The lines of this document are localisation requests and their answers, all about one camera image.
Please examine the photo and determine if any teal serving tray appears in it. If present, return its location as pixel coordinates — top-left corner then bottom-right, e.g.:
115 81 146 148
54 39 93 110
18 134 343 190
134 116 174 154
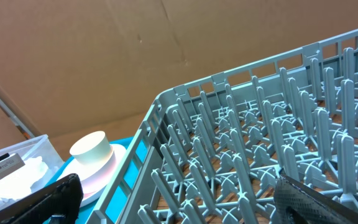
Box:
47 136 147 224

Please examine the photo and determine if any white round plate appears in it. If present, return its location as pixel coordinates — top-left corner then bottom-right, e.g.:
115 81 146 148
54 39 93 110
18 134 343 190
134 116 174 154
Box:
58 144 126 208

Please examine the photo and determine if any grey dishwasher rack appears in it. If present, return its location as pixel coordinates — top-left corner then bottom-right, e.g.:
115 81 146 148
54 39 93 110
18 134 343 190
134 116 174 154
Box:
87 29 358 223

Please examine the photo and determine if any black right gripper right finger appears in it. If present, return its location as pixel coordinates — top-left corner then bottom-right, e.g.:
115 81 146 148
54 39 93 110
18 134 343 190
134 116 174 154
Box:
273 175 358 224

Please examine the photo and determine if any pink bowl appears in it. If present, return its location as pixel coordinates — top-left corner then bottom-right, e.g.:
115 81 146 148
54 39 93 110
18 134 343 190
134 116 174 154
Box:
81 152 117 194

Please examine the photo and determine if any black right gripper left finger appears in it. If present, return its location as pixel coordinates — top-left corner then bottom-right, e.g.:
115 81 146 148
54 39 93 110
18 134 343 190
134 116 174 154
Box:
0 174 83 224

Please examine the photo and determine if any cream cup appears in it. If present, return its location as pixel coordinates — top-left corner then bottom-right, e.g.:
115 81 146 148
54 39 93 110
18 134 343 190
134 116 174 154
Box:
70 131 112 165

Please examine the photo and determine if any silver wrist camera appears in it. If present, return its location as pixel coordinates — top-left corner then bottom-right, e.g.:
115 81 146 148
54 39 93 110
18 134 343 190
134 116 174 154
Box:
0 153 25 180

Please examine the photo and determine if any clear plastic bin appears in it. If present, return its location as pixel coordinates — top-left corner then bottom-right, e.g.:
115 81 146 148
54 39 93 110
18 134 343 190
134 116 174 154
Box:
0 134 64 193

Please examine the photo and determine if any white napkin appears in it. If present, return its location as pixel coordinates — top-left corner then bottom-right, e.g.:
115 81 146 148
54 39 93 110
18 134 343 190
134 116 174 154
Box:
0 156 48 210

